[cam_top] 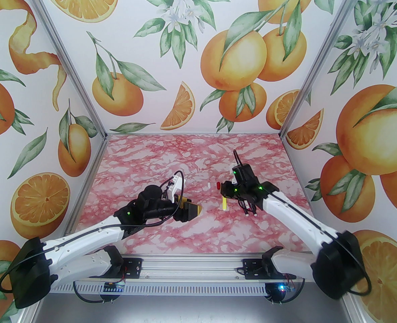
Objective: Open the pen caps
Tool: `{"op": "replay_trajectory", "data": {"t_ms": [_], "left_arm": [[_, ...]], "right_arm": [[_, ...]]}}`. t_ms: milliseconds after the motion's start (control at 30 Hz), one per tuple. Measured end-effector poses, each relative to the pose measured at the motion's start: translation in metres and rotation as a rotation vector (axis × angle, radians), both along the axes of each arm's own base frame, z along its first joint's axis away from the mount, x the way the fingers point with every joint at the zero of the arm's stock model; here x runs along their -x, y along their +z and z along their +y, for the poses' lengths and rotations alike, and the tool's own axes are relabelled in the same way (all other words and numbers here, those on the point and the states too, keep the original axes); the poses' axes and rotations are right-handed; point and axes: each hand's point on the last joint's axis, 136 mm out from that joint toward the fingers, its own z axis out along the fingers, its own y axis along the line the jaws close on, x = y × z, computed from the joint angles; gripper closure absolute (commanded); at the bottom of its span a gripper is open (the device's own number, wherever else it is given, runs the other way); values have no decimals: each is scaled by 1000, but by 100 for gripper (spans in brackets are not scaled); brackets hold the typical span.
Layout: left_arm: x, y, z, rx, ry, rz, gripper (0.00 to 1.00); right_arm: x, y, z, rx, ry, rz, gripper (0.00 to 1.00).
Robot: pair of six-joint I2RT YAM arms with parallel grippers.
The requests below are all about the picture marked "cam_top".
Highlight black base cable loop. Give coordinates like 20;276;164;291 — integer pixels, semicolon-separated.
265;280;301;305
74;263;127;304

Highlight aluminium frame post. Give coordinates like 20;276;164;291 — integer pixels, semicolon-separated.
279;0;381;140
26;0;109;140

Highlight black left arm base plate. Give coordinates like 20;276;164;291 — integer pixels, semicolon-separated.
88;257;143;279

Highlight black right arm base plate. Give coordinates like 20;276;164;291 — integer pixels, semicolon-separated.
242;258;298;279

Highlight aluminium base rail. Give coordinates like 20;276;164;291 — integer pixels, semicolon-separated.
34;253;354;295

